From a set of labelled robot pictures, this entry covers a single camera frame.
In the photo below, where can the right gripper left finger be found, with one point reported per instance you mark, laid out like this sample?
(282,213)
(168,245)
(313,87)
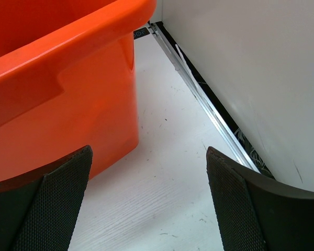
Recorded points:
(39,208)

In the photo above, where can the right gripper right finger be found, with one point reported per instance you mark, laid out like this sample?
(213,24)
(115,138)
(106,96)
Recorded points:
(255,212)

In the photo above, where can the orange plastic bin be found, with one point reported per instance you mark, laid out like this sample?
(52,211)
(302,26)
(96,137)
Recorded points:
(67,80)

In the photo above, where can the small black label sticker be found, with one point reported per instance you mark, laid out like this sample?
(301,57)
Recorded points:
(139,33)

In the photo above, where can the aluminium table frame rail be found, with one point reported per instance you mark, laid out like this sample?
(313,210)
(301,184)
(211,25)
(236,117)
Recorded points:
(177,57)

